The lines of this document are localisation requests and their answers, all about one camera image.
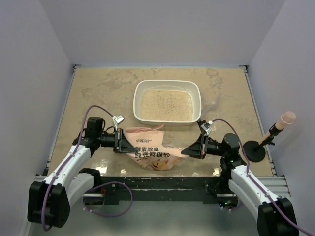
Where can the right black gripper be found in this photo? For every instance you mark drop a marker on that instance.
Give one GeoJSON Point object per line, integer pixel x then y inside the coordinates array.
{"type": "Point", "coordinates": [198, 149]}

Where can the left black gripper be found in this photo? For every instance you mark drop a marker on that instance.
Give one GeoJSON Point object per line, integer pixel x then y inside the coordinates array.
{"type": "Point", "coordinates": [122, 144]}

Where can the orange cat litter bag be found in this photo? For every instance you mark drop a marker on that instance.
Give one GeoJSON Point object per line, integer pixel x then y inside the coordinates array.
{"type": "Point", "coordinates": [152, 154]}

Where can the black bag clip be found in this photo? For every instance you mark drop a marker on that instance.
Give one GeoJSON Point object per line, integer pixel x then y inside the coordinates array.
{"type": "Point", "coordinates": [202, 125]}

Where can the white litter box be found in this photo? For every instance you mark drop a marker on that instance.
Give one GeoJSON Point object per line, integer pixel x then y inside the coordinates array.
{"type": "Point", "coordinates": [168, 102]}

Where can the beige litter scoop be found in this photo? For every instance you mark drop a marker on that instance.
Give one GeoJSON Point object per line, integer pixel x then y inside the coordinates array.
{"type": "Point", "coordinates": [285, 119]}

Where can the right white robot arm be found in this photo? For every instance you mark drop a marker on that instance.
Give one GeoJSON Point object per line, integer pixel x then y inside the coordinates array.
{"type": "Point", "coordinates": [274, 215]}

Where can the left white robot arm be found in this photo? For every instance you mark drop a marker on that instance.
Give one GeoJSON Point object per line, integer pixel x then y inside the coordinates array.
{"type": "Point", "coordinates": [51, 199]}

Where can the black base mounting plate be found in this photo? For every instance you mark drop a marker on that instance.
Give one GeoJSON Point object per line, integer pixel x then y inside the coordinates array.
{"type": "Point", "coordinates": [190, 189]}

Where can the clear plastic tube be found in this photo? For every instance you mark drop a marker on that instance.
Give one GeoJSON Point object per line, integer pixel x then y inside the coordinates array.
{"type": "Point", "coordinates": [212, 106]}

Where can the black scoop stand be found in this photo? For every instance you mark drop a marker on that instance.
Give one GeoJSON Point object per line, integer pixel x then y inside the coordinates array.
{"type": "Point", "coordinates": [254, 151]}

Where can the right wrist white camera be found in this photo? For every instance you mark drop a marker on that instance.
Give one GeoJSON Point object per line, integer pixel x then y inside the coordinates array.
{"type": "Point", "coordinates": [208, 131]}

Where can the wrist white camera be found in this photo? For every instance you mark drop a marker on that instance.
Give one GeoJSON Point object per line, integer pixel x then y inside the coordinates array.
{"type": "Point", "coordinates": [208, 131]}
{"type": "Point", "coordinates": [117, 120]}

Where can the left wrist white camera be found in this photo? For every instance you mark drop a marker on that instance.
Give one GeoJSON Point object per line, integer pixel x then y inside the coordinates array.
{"type": "Point", "coordinates": [117, 120]}

